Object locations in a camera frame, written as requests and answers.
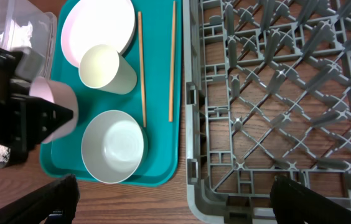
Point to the pink bowl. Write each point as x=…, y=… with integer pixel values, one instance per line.
x=60, y=94

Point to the clear plastic bin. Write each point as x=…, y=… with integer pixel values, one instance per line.
x=22, y=24

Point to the wooden chopstick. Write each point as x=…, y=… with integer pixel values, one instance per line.
x=172, y=63
x=141, y=62

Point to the teal serving tray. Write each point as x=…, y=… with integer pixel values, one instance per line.
x=63, y=156

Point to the pink plate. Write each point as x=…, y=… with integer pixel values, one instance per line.
x=94, y=22

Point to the wooden chopstick left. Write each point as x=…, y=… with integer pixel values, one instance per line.
x=141, y=62

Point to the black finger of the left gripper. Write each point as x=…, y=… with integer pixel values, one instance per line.
x=48, y=118

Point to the cream cup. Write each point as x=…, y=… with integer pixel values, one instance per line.
x=103, y=68

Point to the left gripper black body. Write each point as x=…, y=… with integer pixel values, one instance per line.
x=19, y=64

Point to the white napkin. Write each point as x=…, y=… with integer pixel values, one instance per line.
x=17, y=36

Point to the grey dishwasher rack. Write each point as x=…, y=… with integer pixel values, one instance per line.
x=267, y=93

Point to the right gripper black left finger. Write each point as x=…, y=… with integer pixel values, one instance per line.
x=55, y=202

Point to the grey-white bowl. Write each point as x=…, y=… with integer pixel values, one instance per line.
x=113, y=147

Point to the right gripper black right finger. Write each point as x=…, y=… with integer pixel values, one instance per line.
x=295, y=203

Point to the wooden chopstick right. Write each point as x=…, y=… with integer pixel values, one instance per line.
x=172, y=63

